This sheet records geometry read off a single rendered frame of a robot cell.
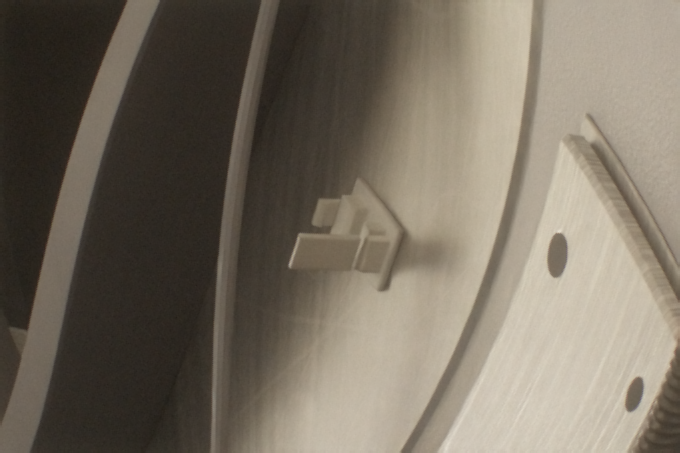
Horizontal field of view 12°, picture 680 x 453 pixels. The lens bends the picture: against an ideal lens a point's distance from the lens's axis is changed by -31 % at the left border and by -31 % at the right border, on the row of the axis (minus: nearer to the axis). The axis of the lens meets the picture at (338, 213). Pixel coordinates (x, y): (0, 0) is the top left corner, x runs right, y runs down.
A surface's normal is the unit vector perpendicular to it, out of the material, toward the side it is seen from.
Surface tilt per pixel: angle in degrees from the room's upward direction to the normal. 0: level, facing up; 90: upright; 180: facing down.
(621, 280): 90
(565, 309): 90
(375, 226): 25
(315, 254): 115
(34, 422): 90
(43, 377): 90
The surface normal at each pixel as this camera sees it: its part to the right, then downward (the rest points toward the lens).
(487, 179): -0.87, -0.04
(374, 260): 0.40, 0.53
